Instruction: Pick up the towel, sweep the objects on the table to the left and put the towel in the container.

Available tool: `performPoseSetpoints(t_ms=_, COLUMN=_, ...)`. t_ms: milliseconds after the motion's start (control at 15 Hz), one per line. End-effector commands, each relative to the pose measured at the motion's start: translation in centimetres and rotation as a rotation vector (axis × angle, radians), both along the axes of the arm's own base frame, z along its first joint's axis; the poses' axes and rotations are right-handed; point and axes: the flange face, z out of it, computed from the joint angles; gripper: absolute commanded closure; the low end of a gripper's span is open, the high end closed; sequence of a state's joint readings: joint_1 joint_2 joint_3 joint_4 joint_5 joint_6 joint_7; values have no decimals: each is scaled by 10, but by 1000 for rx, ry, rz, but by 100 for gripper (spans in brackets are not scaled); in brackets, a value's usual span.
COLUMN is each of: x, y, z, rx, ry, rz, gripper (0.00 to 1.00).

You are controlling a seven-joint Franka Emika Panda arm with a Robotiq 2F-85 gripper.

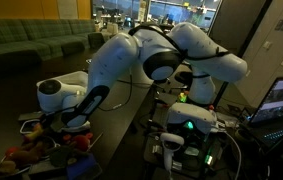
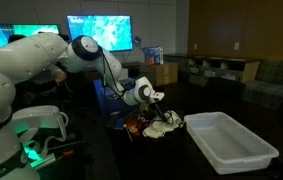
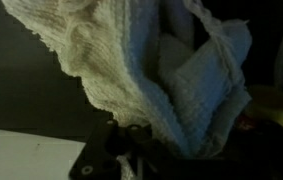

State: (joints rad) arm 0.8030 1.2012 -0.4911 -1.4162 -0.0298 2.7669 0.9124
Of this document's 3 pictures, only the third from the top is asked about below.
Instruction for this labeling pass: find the white knitted towel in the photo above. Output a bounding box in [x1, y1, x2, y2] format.
[0, 0, 254, 160]

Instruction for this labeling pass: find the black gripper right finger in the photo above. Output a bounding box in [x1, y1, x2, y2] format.
[214, 116, 283, 180]

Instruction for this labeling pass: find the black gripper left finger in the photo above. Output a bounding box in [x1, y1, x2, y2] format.
[68, 118, 159, 180]

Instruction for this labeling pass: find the yellow round peg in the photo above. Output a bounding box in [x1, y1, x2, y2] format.
[245, 84, 283, 138]

